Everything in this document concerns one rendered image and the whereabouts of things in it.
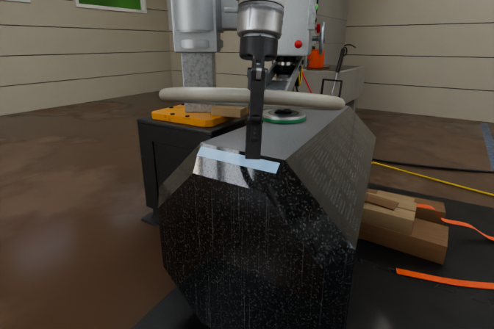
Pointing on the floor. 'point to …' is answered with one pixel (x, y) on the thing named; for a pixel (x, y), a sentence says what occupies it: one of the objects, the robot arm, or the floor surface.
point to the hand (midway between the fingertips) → (253, 141)
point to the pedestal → (170, 151)
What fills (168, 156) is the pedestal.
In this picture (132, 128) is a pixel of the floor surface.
